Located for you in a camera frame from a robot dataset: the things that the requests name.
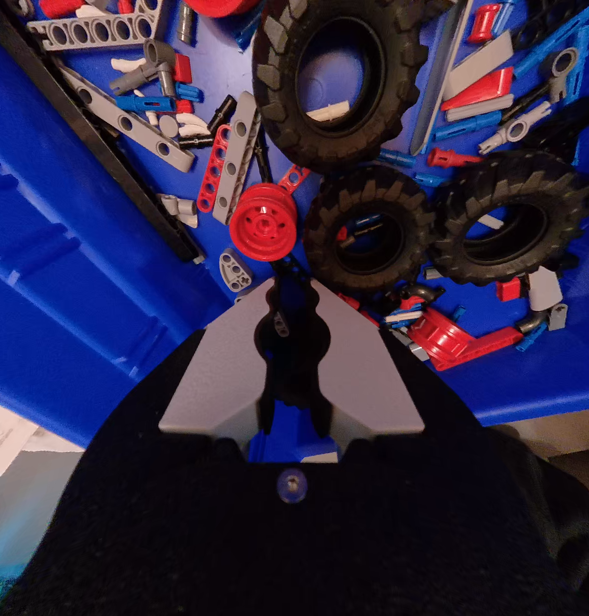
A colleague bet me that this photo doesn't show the red toy wheel hub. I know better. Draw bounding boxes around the red toy wheel hub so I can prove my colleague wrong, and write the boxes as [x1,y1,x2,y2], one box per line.
[186,0,261,19]
[228,183,299,263]
[407,308,473,371]

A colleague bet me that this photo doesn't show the black toy tire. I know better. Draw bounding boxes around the black toy tire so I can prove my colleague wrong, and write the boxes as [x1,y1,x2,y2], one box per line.
[303,166,434,294]
[429,150,589,287]
[252,0,429,174]

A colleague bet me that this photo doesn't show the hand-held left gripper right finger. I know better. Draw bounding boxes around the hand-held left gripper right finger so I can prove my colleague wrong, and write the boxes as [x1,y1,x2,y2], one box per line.
[309,278,426,449]

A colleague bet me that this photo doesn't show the black toy beam with holes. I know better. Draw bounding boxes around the black toy beam with holes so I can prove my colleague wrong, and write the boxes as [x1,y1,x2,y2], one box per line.
[269,255,319,338]

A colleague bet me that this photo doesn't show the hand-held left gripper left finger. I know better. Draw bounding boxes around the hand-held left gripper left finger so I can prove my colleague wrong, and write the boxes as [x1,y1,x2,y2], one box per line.
[159,278,282,458]

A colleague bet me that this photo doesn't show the pile of toy pieces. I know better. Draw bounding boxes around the pile of toy pieces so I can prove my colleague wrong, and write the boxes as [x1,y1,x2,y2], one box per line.
[0,0,589,373]

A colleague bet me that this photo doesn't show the blue storage bin with tag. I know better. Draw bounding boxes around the blue storage bin with tag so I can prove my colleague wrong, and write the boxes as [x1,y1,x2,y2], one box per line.
[0,0,589,446]

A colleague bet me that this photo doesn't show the crumpled white printed paper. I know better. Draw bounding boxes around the crumpled white printed paper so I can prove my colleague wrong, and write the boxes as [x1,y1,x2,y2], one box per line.
[0,399,83,477]

